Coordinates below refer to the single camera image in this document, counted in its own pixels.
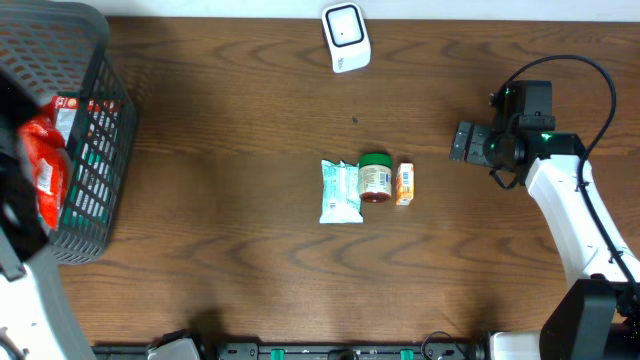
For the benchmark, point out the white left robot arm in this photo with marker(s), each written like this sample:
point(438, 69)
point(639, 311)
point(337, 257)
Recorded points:
point(36, 318)

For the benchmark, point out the black mounting rail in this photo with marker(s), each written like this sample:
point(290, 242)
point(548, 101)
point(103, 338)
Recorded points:
point(438, 349)

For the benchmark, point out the light green snack packet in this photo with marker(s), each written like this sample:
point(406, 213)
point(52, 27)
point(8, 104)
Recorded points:
point(341, 203)

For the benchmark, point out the red snack bag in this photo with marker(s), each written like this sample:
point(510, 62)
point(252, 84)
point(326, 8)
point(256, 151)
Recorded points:
point(45, 147)

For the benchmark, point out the white barcode scanner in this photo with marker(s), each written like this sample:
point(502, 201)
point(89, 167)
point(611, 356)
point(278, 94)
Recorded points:
point(346, 37)

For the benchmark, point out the small orange carton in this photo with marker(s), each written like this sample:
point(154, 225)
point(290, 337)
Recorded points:
point(405, 184)

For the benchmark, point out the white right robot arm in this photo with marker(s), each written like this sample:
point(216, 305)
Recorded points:
point(598, 318)

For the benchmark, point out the red white packet in basket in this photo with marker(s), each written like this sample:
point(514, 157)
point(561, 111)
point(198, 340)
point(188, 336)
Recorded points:
point(61, 111)

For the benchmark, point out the grey plastic mesh basket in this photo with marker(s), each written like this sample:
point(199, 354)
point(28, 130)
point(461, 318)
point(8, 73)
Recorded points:
point(61, 48)

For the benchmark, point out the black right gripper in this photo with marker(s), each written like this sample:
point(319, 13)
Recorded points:
point(474, 152)

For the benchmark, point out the green lid jar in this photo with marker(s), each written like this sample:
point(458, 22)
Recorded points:
point(375, 177)

